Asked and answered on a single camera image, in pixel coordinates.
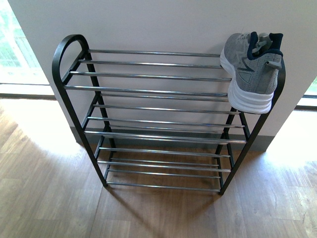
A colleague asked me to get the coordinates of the grey knit sneaker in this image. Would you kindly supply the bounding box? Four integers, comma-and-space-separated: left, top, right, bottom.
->
220, 32, 283, 114

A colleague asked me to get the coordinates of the black metal shoe rack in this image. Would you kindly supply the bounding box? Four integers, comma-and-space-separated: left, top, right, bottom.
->
52, 34, 287, 196

